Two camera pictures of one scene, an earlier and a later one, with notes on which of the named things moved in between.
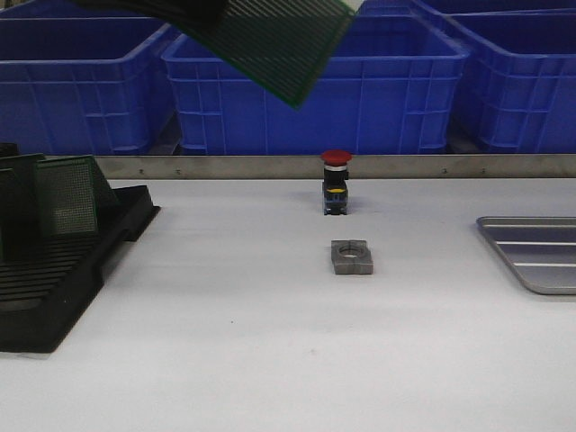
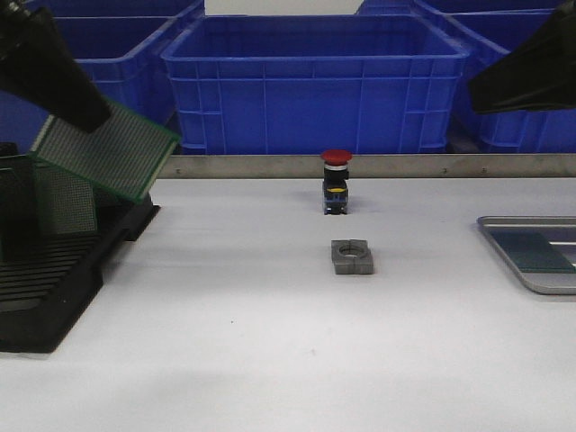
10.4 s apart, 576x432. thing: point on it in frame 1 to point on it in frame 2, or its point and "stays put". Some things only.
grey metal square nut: (351, 256) stays put
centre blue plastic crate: (386, 88) stays put
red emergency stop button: (336, 177) stays put
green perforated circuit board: (285, 43) to (534, 251)
